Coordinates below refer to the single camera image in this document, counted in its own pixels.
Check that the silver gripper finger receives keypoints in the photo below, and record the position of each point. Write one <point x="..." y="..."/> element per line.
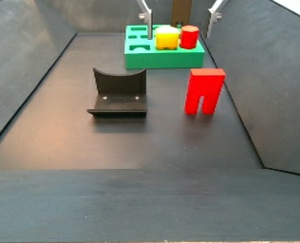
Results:
<point x="147" y="17"/>
<point x="216" y="15"/>

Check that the red double-square block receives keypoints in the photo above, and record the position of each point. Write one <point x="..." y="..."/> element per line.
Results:
<point x="204" y="88"/>

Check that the green shape board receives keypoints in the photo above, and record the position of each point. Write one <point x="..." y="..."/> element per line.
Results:
<point x="143" y="55"/>

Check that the yellow house-shaped block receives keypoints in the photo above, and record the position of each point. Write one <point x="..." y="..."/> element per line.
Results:
<point x="167" y="37"/>

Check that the red cylinder block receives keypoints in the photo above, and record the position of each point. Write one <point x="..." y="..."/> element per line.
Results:
<point x="189" y="36"/>

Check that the dark brown post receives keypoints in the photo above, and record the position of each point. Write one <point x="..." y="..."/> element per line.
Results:
<point x="180" y="12"/>

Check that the black curved bracket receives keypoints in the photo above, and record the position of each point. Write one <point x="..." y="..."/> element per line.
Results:
<point x="121" y="94"/>

